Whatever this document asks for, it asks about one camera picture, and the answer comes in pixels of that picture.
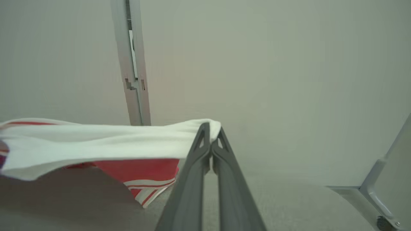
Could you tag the red garment with white trim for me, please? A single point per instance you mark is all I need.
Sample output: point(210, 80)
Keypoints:
point(96, 141)

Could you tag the upright grey metal frame post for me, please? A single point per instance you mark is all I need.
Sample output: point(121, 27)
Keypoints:
point(131, 64)

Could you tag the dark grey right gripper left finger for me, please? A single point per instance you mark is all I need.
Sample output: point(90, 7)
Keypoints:
point(189, 192)

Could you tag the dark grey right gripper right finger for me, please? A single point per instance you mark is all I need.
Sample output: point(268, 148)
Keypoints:
point(234, 199)

